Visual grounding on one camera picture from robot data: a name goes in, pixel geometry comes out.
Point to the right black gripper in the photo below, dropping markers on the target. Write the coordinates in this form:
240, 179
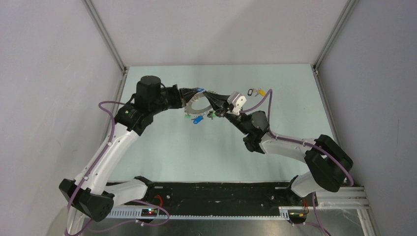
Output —
219, 102

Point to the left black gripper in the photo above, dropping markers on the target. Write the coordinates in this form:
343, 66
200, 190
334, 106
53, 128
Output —
181, 96

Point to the large metal keyring with clips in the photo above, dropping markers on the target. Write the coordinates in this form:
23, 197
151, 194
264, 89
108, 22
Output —
198, 105

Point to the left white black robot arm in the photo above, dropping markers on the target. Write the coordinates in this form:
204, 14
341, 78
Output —
89, 192

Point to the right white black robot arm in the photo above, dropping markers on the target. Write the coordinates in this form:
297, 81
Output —
328, 164

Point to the yellow key tag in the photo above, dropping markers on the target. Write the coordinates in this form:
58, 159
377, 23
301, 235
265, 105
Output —
260, 92

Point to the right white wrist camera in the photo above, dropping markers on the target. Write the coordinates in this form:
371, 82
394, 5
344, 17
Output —
237, 100

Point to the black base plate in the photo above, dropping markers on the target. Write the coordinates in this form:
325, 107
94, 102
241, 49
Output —
224, 199

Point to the left aluminium frame post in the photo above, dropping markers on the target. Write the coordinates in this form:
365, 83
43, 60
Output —
98, 22

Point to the aluminium frame post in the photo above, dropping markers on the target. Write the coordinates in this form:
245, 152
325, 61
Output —
98, 22
335, 32

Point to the right aluminium frame post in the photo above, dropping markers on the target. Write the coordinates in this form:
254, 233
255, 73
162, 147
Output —
335, 32

